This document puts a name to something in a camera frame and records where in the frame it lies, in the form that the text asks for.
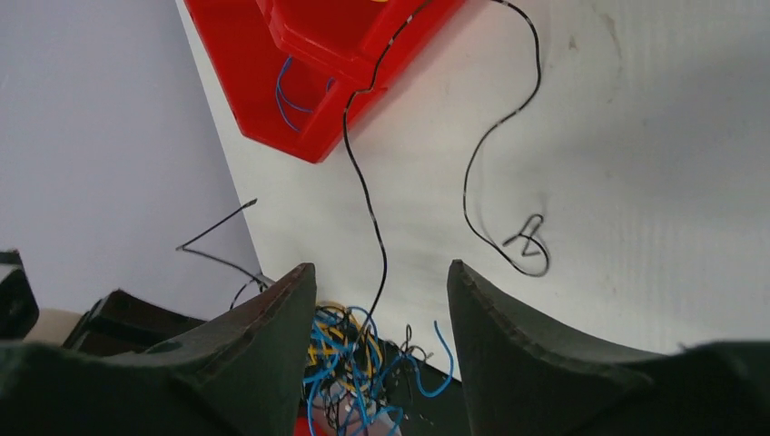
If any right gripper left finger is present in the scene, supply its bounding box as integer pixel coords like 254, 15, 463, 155
1, 263, 317, 435

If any red two-compartment plastic bin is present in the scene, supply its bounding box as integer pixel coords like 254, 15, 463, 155
185, 0, 461, 164

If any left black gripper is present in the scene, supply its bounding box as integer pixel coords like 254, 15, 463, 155
1, 250, 205, 355

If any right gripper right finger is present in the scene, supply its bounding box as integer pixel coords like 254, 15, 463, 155
447, 260, 769, 435

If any blue thin wire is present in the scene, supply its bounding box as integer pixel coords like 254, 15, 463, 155
274, 55, 335, 134

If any bundle of thin wires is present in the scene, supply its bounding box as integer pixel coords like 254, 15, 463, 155
175, 198, 455, 436

